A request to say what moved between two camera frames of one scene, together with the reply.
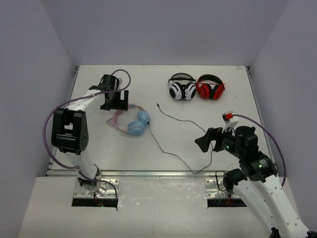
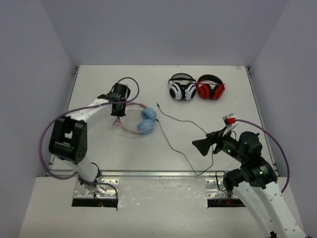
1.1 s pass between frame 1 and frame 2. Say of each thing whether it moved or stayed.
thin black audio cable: moved
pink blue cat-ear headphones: moved
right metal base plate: stayed
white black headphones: stayed
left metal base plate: stayed
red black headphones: stayed
